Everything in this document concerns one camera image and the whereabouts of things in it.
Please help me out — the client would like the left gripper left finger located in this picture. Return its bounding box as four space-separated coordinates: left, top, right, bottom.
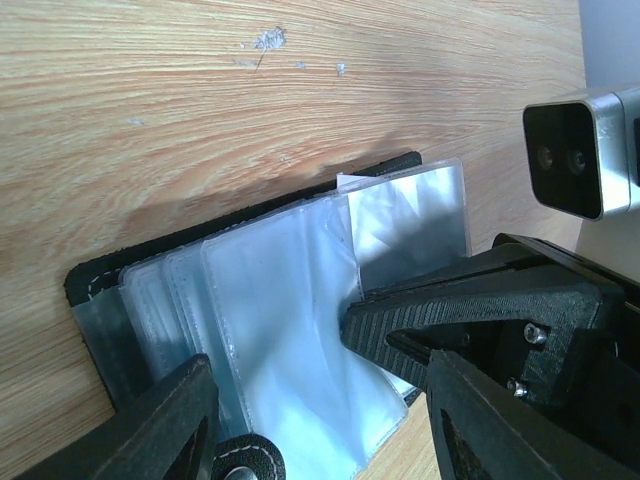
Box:
18 354 219 479

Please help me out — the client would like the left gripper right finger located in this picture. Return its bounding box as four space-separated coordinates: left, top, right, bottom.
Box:
427 351 639 479

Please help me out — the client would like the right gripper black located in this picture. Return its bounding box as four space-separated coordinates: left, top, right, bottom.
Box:
340 233 639 450

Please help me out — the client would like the black leather card holder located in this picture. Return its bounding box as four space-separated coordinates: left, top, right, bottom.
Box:
64 152 469 479

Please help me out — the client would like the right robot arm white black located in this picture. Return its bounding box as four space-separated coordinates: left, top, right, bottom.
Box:
342 1 639 468

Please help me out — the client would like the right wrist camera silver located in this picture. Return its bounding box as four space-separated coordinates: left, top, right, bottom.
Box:
522 83 639 221

